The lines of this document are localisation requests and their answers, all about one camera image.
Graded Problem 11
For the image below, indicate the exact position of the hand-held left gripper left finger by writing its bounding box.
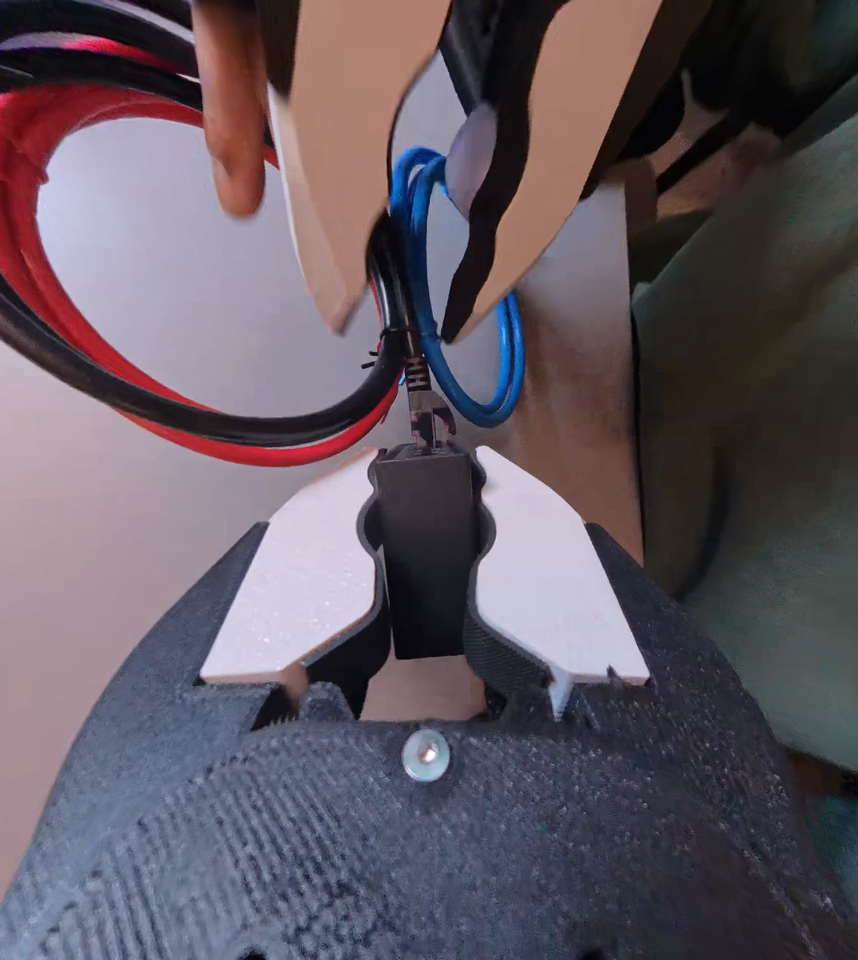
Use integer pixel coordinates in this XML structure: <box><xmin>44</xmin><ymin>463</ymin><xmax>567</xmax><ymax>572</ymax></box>
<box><xmin>200</xmin><ymin>448</ymin><xmax>390</xmax><ymax>687</ymax></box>

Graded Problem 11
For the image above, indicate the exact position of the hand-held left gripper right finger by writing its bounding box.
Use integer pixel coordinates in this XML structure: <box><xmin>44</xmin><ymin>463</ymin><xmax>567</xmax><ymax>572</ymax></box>
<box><xmin>474</xmin><ymin>446</ymin><xmax>652</xmax><ymax>721</ymax></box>

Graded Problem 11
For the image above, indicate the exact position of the blue ethernet cable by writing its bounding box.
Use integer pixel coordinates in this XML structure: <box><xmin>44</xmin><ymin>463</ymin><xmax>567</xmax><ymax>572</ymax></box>
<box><xmin>391</xmin><ymin>146</ymin><xmax>526</xmax><ymax>430</ymax></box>

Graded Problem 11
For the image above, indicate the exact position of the black ethernet cable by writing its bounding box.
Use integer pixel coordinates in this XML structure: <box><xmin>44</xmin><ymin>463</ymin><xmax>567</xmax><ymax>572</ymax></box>
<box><xmin>0</xmin><ymin>0</ymin><xmax>461</xmax><ymax>459</ymax></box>

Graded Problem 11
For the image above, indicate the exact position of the person's right hand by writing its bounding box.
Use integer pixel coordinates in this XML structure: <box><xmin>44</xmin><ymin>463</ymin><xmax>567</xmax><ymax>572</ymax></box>
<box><xmin>195</xmin><ymin>0</ymin><xmax>266</xmax><ymax>219</ymax></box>

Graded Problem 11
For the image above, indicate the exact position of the black ethernet port block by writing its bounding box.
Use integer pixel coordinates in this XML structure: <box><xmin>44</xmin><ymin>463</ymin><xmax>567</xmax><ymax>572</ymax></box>
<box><xmin>369</xmin><ymin>442</ymin><xmax>478</xmax><ymax>663</ymax></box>

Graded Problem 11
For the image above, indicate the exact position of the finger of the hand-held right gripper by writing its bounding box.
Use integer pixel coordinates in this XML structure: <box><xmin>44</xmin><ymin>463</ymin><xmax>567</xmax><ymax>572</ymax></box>
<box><xmin>438</xmin><ymin>0</ymin><xmax>667</xmax><ymax>344</ymax></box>
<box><xmin>267</xmin><ymin>0</ymin><xmax>454</xmax><ymax>336</ymax></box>

